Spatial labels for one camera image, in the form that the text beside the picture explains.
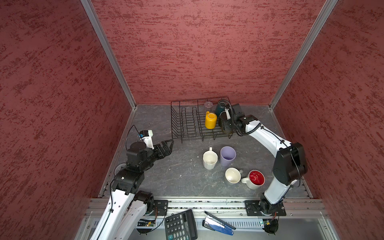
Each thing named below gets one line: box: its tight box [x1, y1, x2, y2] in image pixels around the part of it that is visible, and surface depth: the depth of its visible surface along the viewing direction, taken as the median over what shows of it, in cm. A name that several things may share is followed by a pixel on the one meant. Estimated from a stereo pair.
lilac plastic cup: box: [220, 146, 237, 168], surface depth 85 cm
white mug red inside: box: [241, 169, 266, 190], surface depth 80 cm
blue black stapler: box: [202, 211, 236, 236], surface depth 70 cm
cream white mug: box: [224, 167, 243, 184], surface depth 79 cm
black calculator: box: [164, 209, 198, 240], surface depth 69 cm
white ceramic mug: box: [202, 147, 218, 170], surface depth 85 cm
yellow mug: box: [204, 111, 218, 129], surface depth 102 cm
